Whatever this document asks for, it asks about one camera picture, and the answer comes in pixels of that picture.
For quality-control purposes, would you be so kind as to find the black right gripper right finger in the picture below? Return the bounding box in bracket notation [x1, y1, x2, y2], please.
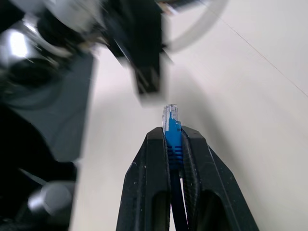
[180, 127, 261, 231]

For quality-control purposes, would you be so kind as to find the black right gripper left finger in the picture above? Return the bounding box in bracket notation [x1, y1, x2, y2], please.
[115, 127, 172, 231]

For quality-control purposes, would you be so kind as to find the blue Ethernet cable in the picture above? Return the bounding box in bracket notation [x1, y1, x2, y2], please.
[160, 103, 191, 231]

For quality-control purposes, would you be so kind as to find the silver round robot joint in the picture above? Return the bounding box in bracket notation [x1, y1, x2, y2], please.
[27, 182, 74, 217]

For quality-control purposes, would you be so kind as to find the white cable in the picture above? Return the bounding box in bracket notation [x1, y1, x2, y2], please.
[156, 0, 230, 53]

